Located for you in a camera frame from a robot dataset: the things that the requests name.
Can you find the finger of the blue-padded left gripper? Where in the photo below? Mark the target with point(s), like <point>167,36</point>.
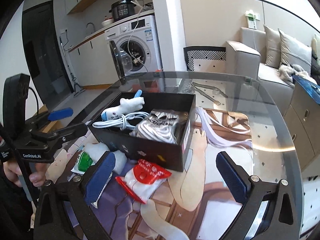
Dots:
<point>72,132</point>
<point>60,114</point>

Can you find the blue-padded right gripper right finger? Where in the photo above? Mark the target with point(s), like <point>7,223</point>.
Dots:
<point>268,209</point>

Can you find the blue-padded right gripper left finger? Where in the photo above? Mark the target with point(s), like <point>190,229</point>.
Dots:
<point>52,220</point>

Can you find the green white snack packet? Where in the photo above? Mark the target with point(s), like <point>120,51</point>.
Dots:
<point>83,163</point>

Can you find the white plush toy blue ear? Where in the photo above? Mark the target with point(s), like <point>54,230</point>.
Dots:
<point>126,106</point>

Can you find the red white packet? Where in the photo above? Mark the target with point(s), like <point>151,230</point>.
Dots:
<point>143,180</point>

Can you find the adidas bag of laces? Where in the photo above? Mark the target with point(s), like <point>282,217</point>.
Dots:
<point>162,126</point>

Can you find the person's left hand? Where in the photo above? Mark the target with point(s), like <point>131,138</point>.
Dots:
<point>12,172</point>

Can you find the anime print table mat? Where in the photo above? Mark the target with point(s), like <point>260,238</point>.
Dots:
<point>192,204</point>

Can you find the black cardboard box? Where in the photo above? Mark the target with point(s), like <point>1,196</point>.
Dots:
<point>116,133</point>

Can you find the grey side cabinet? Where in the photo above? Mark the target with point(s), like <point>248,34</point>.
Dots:
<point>302,120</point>

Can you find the white washing machine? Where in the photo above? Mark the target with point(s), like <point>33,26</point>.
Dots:
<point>139,39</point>

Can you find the white bowl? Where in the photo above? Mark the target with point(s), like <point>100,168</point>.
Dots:
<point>107,22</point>

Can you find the beige sofa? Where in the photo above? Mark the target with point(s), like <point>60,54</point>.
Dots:
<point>247,58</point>

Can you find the black pressure cooker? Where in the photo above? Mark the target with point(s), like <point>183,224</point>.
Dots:
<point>122,9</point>

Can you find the black patterned chair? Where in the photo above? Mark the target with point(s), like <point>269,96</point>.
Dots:
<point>210,59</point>

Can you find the grey cushion left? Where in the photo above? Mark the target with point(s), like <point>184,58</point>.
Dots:
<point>273,46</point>

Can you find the grey cushion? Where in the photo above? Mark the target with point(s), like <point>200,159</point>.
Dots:
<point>273,46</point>
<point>293,51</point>

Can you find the grey cushion right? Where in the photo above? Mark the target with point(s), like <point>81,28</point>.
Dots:
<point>293,51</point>

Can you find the white wall phone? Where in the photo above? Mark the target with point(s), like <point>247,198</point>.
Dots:
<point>252,18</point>

